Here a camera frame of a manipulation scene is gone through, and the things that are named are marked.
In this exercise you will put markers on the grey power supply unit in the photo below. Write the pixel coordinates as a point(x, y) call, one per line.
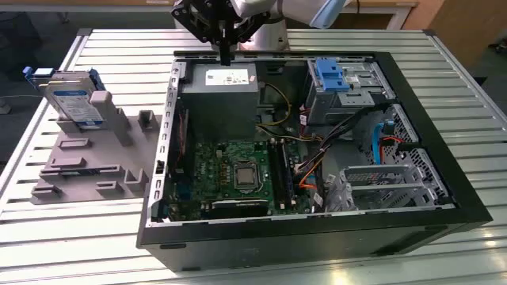
point(217, 104)

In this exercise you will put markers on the metal disk bay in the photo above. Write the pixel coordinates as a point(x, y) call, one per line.
point(380, 170)

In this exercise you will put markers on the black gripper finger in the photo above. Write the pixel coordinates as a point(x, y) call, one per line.
point(185, 17)
point(253, 25)

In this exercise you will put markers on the grey parts rack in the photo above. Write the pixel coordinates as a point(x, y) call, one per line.
point(98, 148)

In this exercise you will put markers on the green motherboard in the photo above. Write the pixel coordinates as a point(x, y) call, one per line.
point(209, 154)

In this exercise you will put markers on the black CPU socket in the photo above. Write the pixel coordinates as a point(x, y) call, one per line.
point(246, 162)

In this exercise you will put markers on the grey optical drive cage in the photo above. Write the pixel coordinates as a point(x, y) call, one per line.
point(324, 104)

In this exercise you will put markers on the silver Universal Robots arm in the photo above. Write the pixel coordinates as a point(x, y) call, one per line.
point(262, 38)

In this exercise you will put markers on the silver CPU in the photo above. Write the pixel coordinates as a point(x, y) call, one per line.
point(245, 176)

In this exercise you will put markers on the black PC case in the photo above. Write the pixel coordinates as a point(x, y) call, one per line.
point(276, 246)

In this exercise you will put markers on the black graphics card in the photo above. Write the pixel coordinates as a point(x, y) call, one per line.
point(237, 207)

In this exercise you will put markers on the black chair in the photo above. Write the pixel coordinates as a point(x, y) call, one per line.
point(20, 44)

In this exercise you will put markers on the RAM stick in slot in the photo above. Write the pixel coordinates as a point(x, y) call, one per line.
point(285, 172)

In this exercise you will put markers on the RAM stick on rack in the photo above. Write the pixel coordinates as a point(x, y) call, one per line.
point(84, 171)

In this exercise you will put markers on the brown wooden cabinet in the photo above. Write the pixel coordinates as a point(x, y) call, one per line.
point(466, 29)

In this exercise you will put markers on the blue plastic drive latch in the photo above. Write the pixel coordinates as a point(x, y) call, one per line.
point(330, 77)

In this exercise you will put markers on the hard disk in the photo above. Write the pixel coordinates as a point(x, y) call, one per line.
point(73, 104)

